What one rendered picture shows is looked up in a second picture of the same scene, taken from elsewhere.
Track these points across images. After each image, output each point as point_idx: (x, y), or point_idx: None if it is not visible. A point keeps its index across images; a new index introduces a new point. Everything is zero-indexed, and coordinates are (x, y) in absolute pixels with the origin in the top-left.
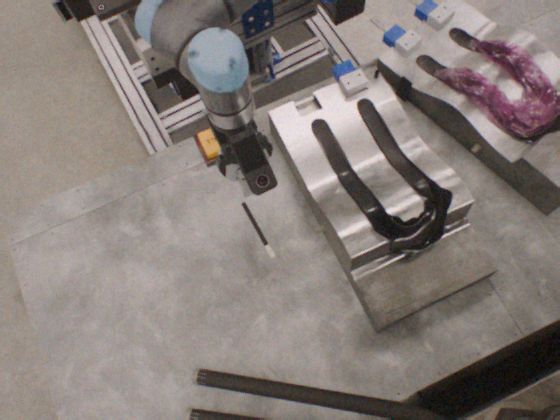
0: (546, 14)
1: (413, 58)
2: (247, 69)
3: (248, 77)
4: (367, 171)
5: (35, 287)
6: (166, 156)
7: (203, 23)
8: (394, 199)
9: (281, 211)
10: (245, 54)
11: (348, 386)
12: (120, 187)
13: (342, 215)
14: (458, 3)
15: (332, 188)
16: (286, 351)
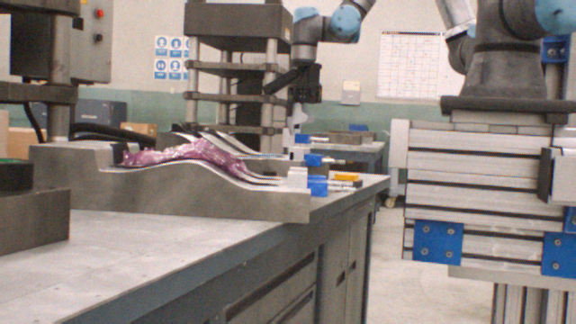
0: (193, 235)
1: (283, 179)
2: (295, 20)
3: (295, 27)
4: (238, 153)
5: (340, 172)
6: (364, 184)
7: (329, 19)
8: (207, 135)
9: None
10: (301, 17)
11: None
12: (364, 180)
13: (229, 138)
14: (297, 191)
15: (248, 151)
16: None
